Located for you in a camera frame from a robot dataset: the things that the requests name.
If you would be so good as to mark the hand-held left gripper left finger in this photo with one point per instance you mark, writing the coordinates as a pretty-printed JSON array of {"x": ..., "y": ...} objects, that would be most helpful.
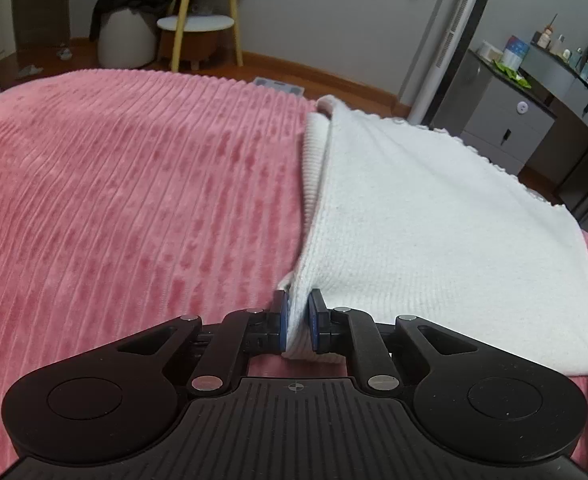
[{"x": 283, "y": 322}]

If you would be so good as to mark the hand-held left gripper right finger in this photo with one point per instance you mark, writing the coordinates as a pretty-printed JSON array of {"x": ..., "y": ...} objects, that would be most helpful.
[{"x": 317, "y": 325}]

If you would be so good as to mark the white ribbed knit sweater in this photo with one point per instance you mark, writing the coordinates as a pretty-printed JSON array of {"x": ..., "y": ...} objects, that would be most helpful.
[{"x": 424, "y": 240}]

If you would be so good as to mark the pink ribbed plush blanket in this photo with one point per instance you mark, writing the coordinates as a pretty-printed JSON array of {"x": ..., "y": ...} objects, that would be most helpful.
[{"x": 123, "y": 185}]

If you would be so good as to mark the bathroom scale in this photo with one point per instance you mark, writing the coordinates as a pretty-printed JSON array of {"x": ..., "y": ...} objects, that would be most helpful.
[{"x": 279, "y": 86}]

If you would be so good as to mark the grey cabinet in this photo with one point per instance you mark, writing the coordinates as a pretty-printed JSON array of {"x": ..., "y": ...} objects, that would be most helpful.
[{"x": 504, "y": 120}]

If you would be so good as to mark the yellow-legged side table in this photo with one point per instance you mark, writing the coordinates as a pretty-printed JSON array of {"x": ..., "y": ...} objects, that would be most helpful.
[{"x": 193, "y": 23}]

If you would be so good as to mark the green packet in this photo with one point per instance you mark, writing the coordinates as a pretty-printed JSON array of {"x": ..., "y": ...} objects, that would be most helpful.
[{"x": 511, "y": 74}]

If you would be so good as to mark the white tower fan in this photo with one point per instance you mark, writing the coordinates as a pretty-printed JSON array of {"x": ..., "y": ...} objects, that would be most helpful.
[{"x": 449, "y": 35}]

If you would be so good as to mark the white box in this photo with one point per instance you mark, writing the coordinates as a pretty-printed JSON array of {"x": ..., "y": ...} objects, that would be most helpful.
[{"x": 489, "y": 52}]

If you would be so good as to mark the white round pouf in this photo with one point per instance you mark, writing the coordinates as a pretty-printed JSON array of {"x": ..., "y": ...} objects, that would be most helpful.
[{"x": 123, "y": 37}]

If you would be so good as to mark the blue box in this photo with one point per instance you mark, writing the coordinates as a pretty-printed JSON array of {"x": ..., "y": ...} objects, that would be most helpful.
[{"x": 515, "y": 52}]

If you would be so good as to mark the grey dressing table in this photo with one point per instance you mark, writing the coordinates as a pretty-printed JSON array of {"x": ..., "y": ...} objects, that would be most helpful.
[{"x": 564, "y": 90}]

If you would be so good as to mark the light slipper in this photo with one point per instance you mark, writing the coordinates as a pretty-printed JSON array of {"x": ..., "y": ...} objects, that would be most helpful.
[
  {"x": 28, "y": 70},
  {"x": 63, "y": 52}
]

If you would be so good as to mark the reed diffuser bottle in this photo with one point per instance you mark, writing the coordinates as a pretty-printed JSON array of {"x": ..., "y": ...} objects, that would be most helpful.
[{"x": 545, "y": 37}]

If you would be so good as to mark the clear cosmetic bottle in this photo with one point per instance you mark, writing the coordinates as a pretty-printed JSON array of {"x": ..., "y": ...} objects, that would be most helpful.
[{"x": 559, "y": 46}]

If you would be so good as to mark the teal cosmetic bottle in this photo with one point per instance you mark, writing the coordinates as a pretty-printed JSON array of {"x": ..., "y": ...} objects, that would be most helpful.
[{"x": 578, "y": 60}]

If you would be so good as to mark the dark brown door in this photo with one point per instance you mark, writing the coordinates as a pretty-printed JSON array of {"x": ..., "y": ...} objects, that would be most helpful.
[{"x": 41, "y": 5}]

